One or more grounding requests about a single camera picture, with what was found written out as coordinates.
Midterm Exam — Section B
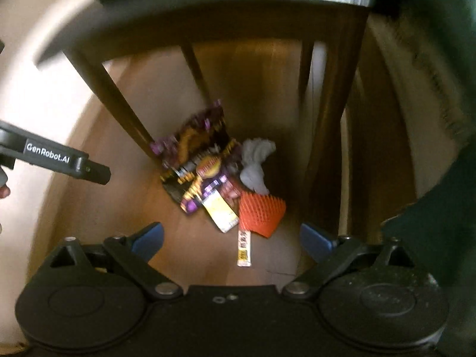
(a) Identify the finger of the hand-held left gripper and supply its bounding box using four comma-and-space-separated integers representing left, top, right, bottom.
80, 155, 112, 185

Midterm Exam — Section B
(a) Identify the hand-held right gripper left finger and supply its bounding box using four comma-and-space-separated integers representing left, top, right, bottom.
48, 222, 184, 301

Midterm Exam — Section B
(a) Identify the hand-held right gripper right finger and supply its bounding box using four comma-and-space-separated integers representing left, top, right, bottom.
281, 222, 417, 301

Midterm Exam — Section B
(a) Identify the orange spiky plastic piece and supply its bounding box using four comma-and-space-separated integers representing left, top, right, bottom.
238, 192, 287, 239

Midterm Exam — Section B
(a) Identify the small stick packet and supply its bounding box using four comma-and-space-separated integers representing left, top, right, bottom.
237, 228, 253, 267

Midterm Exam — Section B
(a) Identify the yellow snack packet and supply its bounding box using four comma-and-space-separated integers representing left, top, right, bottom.
203, 190, 239, 233

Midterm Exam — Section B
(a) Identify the purple chip bag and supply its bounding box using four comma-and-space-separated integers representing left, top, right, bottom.
151, 98, 242, 216

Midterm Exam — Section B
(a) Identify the white tissue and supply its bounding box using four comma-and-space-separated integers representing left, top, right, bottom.
240, 137, 278, 196

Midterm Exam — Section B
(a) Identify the teal plaid blanket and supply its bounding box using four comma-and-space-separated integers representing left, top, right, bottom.
366, 0, 476, 357

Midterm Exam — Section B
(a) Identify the pale bed sheet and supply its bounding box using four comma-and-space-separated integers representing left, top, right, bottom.
368, 15, 450, 209

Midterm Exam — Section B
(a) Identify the wooden chair black seat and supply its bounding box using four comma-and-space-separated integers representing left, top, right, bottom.
35, 0, 376, 231

